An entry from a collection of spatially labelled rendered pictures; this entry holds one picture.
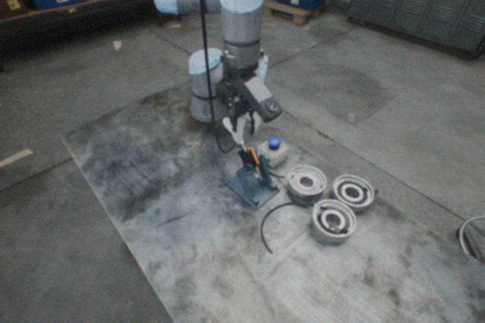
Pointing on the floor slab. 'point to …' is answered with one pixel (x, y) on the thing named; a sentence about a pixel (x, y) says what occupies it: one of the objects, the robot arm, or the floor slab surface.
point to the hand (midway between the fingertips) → (247, 136)
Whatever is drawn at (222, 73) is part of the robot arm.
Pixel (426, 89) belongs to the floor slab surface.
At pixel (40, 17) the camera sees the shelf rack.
